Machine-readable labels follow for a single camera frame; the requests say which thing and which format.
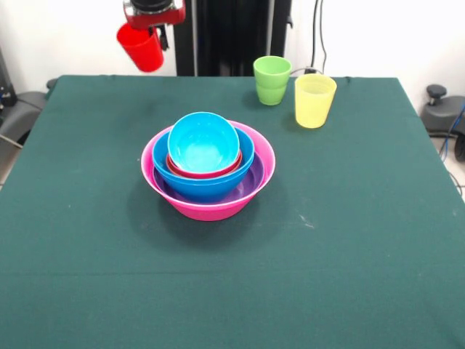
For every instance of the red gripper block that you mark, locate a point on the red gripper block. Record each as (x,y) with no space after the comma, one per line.
(156,18)

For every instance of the red cup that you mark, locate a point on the red cup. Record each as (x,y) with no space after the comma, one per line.
(143,54)

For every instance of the small blue bowl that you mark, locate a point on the small blue bowl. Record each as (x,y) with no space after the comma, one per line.
(203,145)

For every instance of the medium blue bowl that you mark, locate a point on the medium blue bowl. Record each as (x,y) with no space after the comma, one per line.
(160,160)
(203,194)

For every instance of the small orange bowl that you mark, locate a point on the small orange bowl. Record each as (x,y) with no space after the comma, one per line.
(168,163)

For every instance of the yellow cup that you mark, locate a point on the yellow cup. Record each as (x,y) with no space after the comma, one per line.
(314,105)

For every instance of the purple shallow bowl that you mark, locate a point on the purple shallow bowl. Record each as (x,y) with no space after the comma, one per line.
(254,178)

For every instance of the large pink bowl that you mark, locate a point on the large pink bowl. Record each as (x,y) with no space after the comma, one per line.
(214,212)

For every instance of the green cup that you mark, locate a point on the green cup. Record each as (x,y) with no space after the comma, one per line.
(270,89)

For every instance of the dark green tablecloth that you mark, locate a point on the dark green tablecloth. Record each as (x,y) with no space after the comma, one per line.
(232,291)

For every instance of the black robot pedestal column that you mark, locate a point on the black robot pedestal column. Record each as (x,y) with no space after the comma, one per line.
(225,36)

